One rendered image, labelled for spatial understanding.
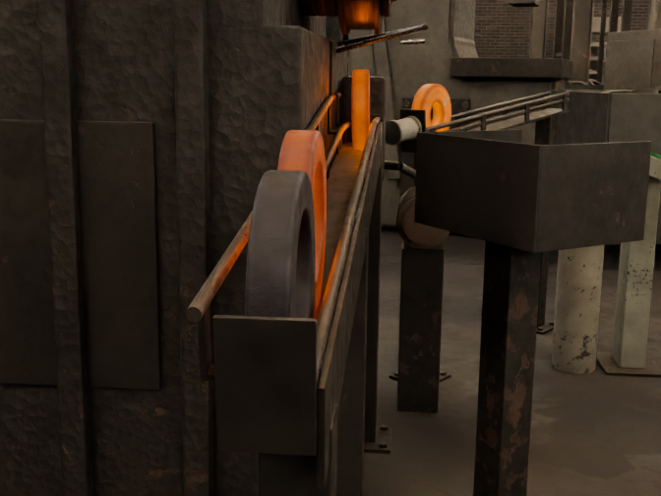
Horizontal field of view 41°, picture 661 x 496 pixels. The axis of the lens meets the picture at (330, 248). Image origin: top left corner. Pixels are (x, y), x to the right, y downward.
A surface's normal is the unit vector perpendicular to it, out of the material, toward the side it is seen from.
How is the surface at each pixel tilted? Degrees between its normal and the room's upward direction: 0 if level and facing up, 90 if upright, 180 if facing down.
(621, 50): 90
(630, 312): 90
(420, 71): 90
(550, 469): 0
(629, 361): 90
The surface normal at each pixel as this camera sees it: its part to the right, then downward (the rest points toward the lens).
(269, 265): -0.07, -0.18
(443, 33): -0.33, 0.18
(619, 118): 0.17, 0.19
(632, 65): -0.97, 0.04
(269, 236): -0.06, -0.41
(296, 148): -0.04, -0.73
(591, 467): 0.01, -0.98
